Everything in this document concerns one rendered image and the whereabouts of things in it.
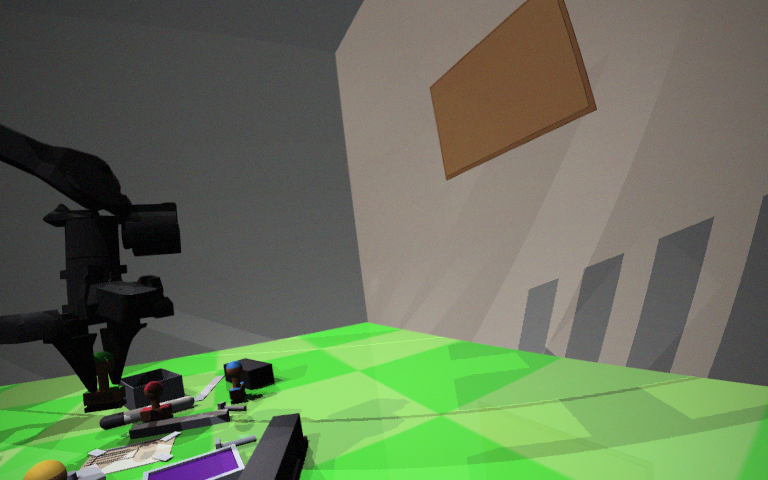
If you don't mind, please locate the white flat bar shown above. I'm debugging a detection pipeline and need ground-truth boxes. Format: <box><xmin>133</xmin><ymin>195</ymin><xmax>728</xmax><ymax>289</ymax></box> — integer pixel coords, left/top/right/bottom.
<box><xmin>194</xmin><ymin>375</ymin><xmax>225</xmax><ymax>402</ymax></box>

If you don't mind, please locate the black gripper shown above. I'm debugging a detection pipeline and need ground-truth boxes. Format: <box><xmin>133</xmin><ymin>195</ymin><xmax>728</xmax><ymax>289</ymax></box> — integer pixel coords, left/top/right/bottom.
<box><xmin>0</xmin><ymin>257</ymin><xmax>147</xmax><ymax>393</ymax></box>

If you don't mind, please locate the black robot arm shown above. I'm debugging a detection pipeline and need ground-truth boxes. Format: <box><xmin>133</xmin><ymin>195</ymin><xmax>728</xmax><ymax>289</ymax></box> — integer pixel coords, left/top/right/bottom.
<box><xmin>0</xmin><ymin>124</ymin><xmax>181</xmax><ymax>323</ymax></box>

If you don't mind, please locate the brown stamp with blue top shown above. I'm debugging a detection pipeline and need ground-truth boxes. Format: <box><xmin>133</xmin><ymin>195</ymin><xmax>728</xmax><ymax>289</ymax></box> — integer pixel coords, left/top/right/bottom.
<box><xmin>226</xmin><ymin>361</ymin><xmax>246</xmax><ymax>404</ymax></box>

